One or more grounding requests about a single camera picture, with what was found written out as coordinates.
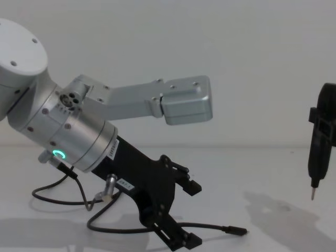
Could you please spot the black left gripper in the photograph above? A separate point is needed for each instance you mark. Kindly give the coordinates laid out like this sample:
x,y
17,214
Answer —
x,y
147,181

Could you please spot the black electric screwdriver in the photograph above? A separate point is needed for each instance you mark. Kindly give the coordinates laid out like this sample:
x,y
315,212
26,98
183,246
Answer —
x,y
319,162

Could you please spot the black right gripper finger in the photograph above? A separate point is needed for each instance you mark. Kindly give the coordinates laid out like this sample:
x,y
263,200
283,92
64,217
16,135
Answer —
x,y
324,126

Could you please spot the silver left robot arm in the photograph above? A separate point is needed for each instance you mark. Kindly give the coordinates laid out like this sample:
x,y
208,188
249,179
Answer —
x,y
68,131

